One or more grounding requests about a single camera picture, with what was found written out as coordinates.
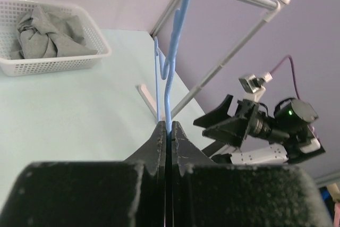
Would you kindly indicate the white perforated plastic basket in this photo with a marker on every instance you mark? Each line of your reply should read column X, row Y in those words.
column 11, row 9

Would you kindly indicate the grey t shirt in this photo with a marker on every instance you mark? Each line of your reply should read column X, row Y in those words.
column 45, row 32

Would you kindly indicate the light blue plastic hanger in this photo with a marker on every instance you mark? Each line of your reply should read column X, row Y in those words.
column 167, row 62

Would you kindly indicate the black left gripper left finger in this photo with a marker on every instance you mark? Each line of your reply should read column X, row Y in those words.
column 92, row 193

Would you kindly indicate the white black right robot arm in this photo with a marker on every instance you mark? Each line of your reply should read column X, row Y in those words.
column 288, row 127

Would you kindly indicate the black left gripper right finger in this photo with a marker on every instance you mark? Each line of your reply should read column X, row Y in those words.
column 209, row 194

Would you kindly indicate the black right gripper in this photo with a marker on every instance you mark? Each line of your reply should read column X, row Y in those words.
column 249, row 120

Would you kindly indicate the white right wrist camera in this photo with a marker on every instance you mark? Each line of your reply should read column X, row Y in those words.
column 254, row 86

